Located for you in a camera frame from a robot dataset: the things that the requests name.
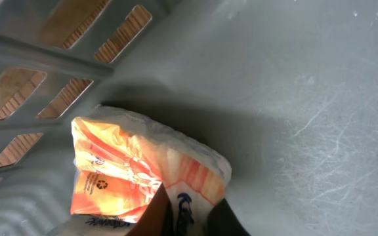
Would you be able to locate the grey plastic basket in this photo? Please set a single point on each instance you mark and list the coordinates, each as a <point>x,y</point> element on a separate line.
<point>287,91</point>

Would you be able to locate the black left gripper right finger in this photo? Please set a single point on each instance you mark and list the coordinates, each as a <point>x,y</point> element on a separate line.
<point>222,221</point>

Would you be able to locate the orange tissue pack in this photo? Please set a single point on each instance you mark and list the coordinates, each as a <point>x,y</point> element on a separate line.
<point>123,157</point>

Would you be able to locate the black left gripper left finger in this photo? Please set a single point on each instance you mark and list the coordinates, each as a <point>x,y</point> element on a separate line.
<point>157,220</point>

